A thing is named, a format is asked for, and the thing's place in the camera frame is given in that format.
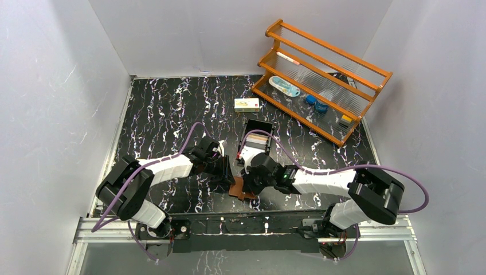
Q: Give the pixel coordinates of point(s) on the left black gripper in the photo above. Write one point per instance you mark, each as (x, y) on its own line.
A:
(224, 171)

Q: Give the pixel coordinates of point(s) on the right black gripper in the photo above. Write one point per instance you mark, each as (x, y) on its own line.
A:
(248, 184)

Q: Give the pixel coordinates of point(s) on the brown leather card holder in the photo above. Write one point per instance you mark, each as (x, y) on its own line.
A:
(236, 190)

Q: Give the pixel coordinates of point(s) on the black card tray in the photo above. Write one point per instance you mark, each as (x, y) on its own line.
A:
(253, 124)

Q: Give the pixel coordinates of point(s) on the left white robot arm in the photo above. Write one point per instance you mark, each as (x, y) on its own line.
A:
(125, 188)

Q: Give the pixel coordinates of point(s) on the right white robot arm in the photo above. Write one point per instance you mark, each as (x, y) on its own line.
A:
(371, 193)

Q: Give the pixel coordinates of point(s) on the white card in tray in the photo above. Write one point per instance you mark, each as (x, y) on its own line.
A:
(257, 140)

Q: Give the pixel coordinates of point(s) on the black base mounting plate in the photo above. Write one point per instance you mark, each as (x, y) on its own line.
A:
(256, 231)

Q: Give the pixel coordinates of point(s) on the small yellow white box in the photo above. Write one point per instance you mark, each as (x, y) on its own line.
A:
(245, 105)

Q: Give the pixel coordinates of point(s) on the blue round cap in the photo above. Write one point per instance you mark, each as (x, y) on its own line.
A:
(310, 100)
(321, 108)

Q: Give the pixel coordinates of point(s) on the light blue packaged item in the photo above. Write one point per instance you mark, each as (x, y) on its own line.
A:
(284, 86)

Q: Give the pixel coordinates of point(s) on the yellow black small block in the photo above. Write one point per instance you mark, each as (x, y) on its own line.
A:
(345, 121)

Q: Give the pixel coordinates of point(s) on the orange wooden shelf rack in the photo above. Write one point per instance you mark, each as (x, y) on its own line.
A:
(348, 84)

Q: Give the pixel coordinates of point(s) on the white pink marker pen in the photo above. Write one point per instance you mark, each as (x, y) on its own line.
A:
(280, 54)

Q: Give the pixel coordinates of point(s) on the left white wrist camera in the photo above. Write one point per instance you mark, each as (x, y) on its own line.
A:
(220, 149)

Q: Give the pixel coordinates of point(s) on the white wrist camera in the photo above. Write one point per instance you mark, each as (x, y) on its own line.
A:
(248, 155)
(220, 149)

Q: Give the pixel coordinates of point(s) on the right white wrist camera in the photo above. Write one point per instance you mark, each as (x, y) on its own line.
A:
(248, 155)

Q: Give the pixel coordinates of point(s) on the aluminium frame rail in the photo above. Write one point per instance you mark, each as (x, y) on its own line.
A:
(118, 232)

